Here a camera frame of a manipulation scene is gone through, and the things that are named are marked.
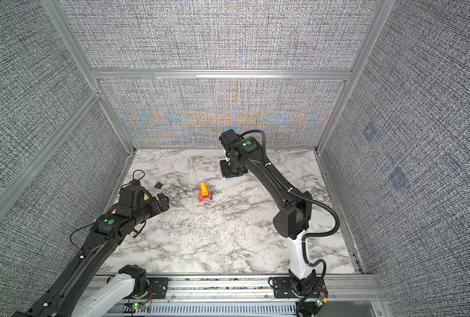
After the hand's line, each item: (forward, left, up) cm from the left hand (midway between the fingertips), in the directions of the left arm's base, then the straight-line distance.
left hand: (160, 202), depth 78 cm
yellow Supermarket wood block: (+10, -16, -6) cm, 20 cm away
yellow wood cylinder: (-8, -2, +16) cm, 18 cm away
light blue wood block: (+20, -28, -13) cm, 37 cm away
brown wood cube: (+20, +9, -16) cm, 28 cm away
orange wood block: (+9, -18, -11) cm, 23 cm away
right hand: (+11, -28, +3) cm, 30 cm away
